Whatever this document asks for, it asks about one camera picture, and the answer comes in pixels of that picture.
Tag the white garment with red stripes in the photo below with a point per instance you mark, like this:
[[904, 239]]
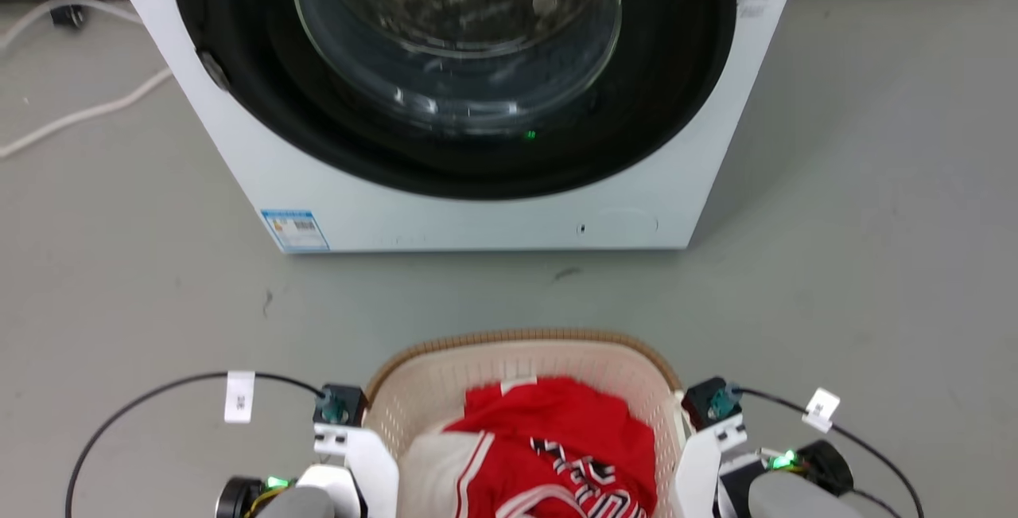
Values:
[[429, 474]]

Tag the white front-load washing machine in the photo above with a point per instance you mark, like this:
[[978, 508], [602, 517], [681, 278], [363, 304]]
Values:
[[493, 220]]

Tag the blue energy label sticker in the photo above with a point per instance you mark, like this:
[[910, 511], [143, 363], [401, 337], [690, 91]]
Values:
[[296, 230]]

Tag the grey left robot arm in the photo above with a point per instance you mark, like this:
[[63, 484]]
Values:
[[294, 502]]

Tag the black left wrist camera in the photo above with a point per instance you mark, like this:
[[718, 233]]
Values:
[[340, 404]]

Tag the black round washer door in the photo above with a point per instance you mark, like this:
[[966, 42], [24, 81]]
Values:
[[676, 88]]

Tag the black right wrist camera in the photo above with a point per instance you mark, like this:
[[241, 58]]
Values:
[[712, 401]]

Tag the red basketball jersey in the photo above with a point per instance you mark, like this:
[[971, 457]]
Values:
[[557, 430]]

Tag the beige plastic laundry basket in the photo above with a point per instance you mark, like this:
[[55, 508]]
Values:
[[445, 379]]

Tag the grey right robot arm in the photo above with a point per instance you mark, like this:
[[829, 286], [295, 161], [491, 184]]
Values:
[[795, 494]]

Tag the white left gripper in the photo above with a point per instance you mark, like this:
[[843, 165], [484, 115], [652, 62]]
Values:
[[367, 454]]

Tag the black floor plug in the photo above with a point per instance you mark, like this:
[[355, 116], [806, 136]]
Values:
[[68, 17]]

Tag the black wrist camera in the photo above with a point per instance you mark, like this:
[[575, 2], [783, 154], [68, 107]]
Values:
[[712, 401], [340, 404]]

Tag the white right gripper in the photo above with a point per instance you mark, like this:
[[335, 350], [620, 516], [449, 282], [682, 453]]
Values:
[[700, 462]]

